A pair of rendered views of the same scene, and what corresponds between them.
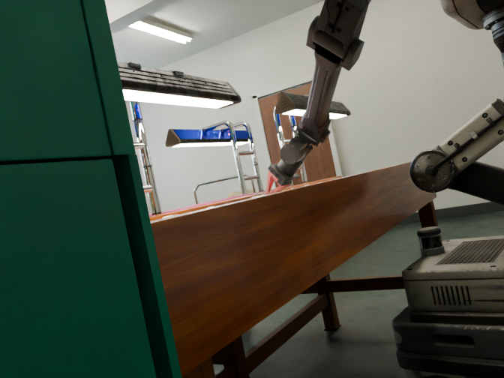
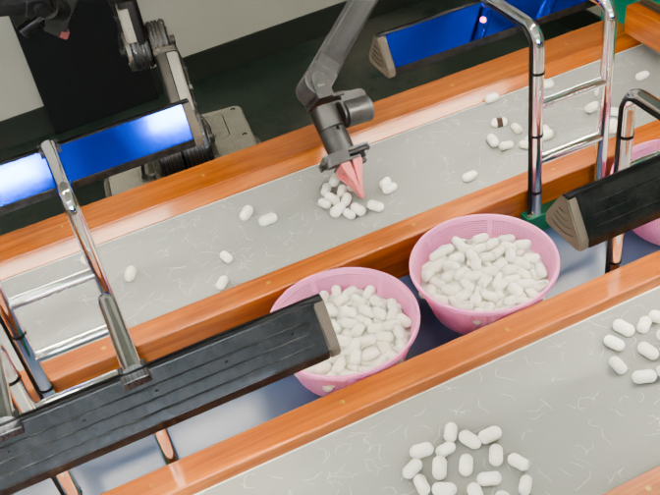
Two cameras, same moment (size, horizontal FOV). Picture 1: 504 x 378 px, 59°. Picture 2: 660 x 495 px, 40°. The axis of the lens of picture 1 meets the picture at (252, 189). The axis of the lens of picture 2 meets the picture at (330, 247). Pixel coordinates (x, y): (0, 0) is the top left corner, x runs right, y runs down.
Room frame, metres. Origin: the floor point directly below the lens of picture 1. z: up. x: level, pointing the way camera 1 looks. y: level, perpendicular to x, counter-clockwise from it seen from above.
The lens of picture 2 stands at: (2.52, 0.84, 1.86)
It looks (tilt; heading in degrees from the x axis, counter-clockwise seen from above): 40 degrees down; 220
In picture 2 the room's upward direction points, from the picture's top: 10 degrees counter-clockwise
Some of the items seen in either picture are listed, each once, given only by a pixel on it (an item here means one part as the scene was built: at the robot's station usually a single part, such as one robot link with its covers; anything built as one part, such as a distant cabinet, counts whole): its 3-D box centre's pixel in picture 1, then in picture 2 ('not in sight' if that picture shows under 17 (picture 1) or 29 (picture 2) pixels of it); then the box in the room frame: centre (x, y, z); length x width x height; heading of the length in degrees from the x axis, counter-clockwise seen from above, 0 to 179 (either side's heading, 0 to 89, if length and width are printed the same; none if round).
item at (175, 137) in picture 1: (213, 136); (83, 414); (2.18, 0.14, 1.08); 0.62 x 0.08 x 0.07; 148
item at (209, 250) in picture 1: (355, 207); (293, 182); (1.28, -0.28, 0.67); 1.81 x 0.12 x 0.19; 148
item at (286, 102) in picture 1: (316, 106); (13, 178); (1.88, -0.34, 1.08); 0.62 x 0.08 x 0.07; 148
